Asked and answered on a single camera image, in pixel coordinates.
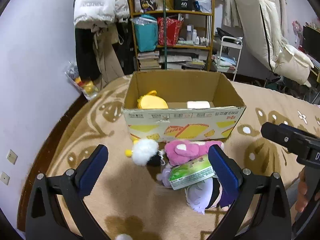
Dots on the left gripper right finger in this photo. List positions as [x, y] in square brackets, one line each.
[271, 219]

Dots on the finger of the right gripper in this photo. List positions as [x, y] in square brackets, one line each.
[296, 141]

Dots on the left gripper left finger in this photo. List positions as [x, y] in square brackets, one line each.
[45, 219]

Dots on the green tissue pack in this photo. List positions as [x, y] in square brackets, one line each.
[191, 173]

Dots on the pink plush toy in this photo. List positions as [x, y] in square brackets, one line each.
[182, 151]

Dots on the white fluffy bee plush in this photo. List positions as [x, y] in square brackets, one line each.
[146, 152]

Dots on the yellow plush toy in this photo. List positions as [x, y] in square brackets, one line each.
[151, 101]

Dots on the person's right hand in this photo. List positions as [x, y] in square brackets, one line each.
[302, 201]

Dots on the beige patterned carpet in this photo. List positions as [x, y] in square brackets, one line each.
[128, 199]

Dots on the white rolling cart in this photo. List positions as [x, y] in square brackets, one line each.
[227, 58]

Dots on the open cardboard box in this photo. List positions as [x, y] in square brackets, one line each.
[177, 87]

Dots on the plastic bag with toys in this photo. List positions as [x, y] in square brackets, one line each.
[87, 88]

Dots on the stack of books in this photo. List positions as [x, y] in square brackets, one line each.
[149, 60]

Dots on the wooden shelf unit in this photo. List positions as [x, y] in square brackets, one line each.
[210, 26]

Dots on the red gift bag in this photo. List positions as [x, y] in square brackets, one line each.
[173, 30]

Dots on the black box with 40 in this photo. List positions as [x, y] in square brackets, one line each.
[183, 5]

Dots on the teal bag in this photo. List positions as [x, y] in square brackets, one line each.
[146, 31]

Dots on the beige coat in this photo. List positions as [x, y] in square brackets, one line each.
[107, 60]

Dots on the green pole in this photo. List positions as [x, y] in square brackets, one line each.
[165, 34]

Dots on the white puffer jacket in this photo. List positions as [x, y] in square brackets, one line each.
[89, 14]

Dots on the wall socket lower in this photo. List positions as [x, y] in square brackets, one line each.
[4, 178]

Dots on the wall socket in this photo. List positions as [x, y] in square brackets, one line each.
[4, 178]
[12, 157]

